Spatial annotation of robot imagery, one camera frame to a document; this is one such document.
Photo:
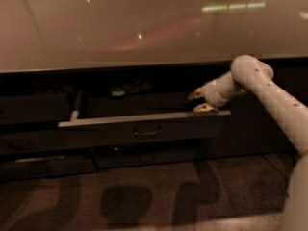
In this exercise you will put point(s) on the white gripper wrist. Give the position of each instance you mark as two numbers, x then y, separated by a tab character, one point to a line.
211	94

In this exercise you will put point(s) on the dark drawer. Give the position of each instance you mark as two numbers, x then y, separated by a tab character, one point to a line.
135	159
46	167
114	130
33	108
34	141

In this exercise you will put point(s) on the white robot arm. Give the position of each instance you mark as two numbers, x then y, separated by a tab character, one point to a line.
248	74

